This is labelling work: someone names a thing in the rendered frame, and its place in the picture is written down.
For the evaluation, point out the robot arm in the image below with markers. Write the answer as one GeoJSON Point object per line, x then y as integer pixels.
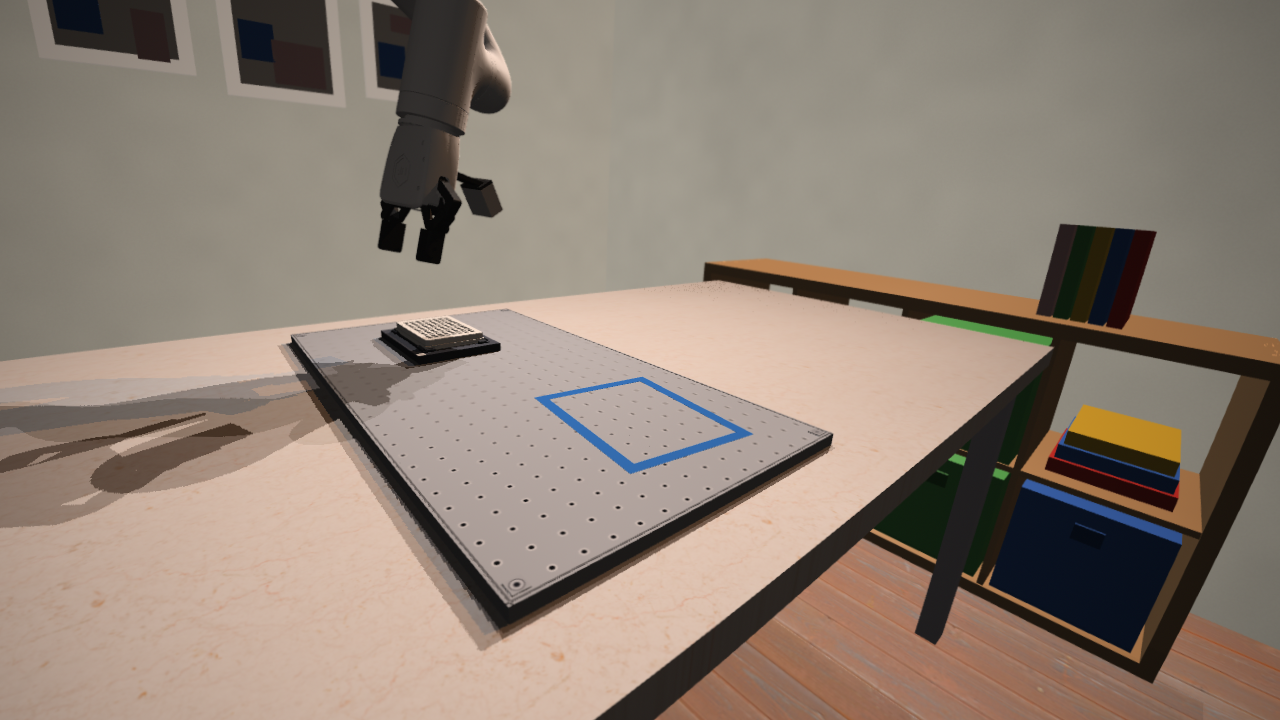
{"type": "Point", "coordinates": [452, 64]}

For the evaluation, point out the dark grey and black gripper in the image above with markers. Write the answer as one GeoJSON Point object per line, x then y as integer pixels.
{"type": "Point", "coordinates": [421, 160]}

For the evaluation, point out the blue taped rectangle outline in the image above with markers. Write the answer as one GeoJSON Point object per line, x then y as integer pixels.
{"type": "Point", "coordinates": [619, 458]}

